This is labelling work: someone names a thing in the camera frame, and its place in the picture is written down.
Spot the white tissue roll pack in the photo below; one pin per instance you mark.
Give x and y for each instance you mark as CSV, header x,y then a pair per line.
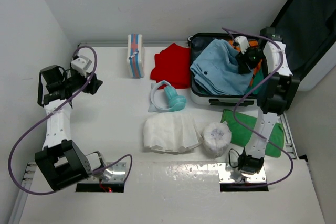
x,y
216,138

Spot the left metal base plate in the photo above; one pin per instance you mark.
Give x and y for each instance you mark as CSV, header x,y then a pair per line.
x,y
114,174

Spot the metal base plate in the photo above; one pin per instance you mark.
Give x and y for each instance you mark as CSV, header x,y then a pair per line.
x,y
114,174
229,175

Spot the open grey suitcase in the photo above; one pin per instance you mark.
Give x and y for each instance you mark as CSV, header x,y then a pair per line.
x,y
307,28

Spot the orange patterned cloth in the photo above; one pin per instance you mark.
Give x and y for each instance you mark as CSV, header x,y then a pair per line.
x,y
252,44

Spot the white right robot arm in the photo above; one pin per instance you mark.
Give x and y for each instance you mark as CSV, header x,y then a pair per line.
x,y
275,97

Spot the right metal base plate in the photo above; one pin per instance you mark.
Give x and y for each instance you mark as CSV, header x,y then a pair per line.
x,y
229,175

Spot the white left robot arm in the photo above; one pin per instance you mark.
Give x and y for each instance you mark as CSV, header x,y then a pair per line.
x,y
61,161

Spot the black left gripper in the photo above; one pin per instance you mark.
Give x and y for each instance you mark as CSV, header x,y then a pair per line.
x,y
93,86

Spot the white pleated skirt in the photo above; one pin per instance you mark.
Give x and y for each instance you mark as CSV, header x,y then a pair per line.
x,y
171,132

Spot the green Guess t-shirt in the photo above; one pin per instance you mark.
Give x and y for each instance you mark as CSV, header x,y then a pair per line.
x,y
258,76

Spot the striped white wipes box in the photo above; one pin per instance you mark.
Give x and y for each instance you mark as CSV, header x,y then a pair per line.
x,y
135,56

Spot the light blue shirt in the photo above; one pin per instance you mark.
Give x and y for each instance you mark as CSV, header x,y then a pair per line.
x,y
216,70

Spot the teal headphones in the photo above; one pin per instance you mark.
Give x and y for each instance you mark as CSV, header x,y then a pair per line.
x,y
175,102

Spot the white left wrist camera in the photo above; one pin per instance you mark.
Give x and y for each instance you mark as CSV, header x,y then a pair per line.
x,y
81,65

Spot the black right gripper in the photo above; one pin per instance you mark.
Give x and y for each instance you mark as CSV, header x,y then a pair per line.
x,y
243,59

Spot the red cloth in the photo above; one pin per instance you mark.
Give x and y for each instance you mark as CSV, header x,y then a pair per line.
x,y
173,65

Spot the green towel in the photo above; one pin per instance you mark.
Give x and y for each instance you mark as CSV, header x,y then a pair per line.
x,y
241,135

